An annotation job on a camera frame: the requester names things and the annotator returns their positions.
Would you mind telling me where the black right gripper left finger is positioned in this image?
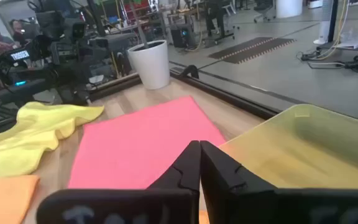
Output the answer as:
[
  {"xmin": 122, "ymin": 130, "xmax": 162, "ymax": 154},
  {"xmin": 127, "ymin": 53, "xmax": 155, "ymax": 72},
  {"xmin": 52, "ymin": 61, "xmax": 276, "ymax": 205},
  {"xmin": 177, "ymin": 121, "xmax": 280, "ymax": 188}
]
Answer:
[{"xmin": 37, "ymin": 140, "xmax": 201, "ymax": 224}]

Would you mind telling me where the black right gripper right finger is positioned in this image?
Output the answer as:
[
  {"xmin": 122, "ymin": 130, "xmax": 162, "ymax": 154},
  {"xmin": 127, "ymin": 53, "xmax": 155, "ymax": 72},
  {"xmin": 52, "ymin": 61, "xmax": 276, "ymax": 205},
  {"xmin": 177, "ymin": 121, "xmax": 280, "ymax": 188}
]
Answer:
[{"xmin": 200, "ymin": 140, "xmax": 358, "ymax": 224}]

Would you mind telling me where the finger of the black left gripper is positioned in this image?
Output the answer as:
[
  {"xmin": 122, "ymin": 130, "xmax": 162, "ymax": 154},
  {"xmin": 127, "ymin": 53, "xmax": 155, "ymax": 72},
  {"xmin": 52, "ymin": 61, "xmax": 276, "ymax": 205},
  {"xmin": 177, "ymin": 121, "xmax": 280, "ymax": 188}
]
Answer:
[{"xmin": 89, "ymin": 32, "xmax": 137, "ymax": 52}]

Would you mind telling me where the pink microfiber towel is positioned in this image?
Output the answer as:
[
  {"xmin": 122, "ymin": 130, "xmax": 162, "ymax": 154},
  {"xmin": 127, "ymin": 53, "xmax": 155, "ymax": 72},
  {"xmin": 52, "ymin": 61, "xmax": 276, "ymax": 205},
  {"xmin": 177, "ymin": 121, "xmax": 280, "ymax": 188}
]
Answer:
[{"xmin": 68, "ymin": 95, "xmax": 227, "ymax": 190}]

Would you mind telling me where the yellow microfiber towel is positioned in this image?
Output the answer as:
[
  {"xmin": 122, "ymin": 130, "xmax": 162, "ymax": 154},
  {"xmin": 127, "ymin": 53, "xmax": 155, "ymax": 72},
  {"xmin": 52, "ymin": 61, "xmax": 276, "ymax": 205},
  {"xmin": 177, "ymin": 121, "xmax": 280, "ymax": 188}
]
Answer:
[{"xmin": 0, "ymin": 101, "xmax": 105, "ymax": 184}]

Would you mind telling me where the orange microfiber towel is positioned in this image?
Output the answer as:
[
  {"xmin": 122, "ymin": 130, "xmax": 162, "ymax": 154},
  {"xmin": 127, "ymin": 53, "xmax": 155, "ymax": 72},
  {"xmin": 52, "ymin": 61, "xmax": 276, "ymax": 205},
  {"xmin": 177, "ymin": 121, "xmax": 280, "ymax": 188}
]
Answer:
[{"xmin": 0, "ymin": 174, "xmax": 210, "ymax": 224}]

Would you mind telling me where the white plant pot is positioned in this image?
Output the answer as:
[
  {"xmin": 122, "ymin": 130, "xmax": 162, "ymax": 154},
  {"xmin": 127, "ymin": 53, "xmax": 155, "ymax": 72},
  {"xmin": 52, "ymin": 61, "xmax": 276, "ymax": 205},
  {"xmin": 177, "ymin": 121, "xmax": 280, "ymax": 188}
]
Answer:
[{"xmin": 126, "ymin": 39, "xmax": 171, "ymax": 91}]

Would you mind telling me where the person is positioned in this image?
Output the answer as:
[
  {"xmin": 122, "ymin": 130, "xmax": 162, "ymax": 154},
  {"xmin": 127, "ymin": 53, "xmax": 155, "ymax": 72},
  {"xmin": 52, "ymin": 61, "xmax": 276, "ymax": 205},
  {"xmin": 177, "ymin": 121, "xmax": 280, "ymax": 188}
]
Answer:
[
  {"xmin": 0, "ymin": 29, "xmax": 14, "ymax": 44},
  {"xmin": 9, "ymin": 18, "xmax": 27, "ymax": 47}
]

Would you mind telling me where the black computer tower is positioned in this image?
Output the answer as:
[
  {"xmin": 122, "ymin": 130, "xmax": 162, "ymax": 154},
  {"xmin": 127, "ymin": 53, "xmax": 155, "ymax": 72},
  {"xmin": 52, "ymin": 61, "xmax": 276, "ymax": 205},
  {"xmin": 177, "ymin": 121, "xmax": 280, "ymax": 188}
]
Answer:
[{"xmin": 170, "ymin": 24, "xmax": 196, "ymax": 49}]

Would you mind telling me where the yellow translucent plastic bin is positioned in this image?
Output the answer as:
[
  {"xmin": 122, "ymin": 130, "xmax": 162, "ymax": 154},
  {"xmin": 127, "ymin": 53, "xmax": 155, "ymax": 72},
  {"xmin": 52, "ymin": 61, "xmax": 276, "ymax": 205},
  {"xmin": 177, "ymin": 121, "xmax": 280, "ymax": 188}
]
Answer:
[{"xmin": 218, "ymin": 103, "xmax": 358, "ymax": 190}]

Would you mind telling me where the office chair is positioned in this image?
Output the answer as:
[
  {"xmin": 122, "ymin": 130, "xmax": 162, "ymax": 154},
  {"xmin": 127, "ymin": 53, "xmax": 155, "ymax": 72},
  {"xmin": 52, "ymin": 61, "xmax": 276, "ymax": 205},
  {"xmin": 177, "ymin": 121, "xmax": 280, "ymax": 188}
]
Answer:
[{"xmin": 252, "ymin": 0, "xmax": 276, "ymax": 24}]

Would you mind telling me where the white round column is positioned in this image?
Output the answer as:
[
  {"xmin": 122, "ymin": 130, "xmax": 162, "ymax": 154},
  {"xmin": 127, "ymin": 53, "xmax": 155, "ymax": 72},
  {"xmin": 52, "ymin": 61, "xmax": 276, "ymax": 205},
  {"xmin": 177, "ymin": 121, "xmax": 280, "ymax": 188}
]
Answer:
[{"xmin": 275, "ymin": 0, "xmax": 304, "ymax": 19}]

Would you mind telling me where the white tower fan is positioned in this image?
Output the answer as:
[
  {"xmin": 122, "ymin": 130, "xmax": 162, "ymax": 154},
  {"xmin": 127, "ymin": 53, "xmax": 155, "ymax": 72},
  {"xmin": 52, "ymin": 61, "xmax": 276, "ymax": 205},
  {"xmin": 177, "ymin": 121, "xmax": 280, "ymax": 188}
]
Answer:
[{"xmin": 312, "ymin": 0, "xmax": 336, "ymax": 46}]

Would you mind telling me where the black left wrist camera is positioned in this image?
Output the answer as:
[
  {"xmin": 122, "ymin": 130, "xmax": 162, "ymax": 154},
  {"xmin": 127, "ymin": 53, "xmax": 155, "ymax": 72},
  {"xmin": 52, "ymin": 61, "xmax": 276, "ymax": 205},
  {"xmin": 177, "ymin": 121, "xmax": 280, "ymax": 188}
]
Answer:
[{"xmin": 71, "ymin": 21, "xmax": 87, "ymax": 40}]

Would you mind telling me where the black aluminium table frame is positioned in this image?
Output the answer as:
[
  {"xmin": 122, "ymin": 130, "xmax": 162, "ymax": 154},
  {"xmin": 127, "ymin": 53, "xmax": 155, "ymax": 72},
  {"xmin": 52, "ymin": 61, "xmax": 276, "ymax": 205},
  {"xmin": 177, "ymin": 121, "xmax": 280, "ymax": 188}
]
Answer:
[{"xmin": 0, "ymin": 64, "xmax": 281, "ymax": 139}]

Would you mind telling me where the yellow floor cable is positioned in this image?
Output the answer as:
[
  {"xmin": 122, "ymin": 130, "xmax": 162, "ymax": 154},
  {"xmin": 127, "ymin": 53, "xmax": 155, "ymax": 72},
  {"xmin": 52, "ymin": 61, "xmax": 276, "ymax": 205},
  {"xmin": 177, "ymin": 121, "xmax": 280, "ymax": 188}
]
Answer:
[{"xmin": 317, "ymin": 0, "xmax": 351, "ymax": 60}]

